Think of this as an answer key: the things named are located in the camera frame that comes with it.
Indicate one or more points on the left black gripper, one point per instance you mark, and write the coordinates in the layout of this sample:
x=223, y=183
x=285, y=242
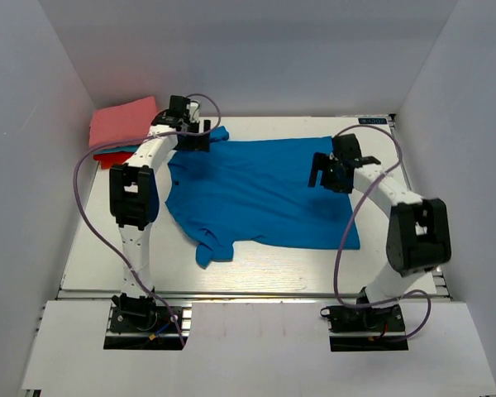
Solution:
x=201, y=142

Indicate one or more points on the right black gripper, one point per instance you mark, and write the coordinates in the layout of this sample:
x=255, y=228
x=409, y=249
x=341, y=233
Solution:
x=320, y=163

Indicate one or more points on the blue t shirt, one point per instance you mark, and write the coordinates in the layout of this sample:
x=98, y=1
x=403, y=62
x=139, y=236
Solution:
x=256, y=191

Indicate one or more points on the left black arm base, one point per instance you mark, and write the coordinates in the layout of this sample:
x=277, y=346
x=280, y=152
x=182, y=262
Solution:
x=120, y=323

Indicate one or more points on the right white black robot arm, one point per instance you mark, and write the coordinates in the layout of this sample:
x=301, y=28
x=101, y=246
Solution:
x=418, y=236

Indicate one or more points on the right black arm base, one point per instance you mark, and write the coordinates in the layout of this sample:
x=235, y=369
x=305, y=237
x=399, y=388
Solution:
x=375, y=320

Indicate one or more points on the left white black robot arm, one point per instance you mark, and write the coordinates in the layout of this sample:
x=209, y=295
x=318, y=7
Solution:
x=134, y=200

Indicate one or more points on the blue label sticker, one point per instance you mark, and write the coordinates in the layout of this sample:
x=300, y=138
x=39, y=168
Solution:
x=372, y=121

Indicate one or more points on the pink folded t shirt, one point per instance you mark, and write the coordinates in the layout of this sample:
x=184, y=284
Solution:
x=123, y=122

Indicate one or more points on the turquoise folded t shirt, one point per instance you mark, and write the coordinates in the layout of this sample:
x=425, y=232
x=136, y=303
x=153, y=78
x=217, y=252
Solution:
x=117, y=149

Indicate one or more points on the red folded t shirt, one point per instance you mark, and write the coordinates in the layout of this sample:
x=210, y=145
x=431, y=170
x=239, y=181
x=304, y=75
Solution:
x=107, y=160

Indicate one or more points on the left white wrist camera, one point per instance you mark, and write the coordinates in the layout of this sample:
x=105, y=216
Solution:
x=194, y=109

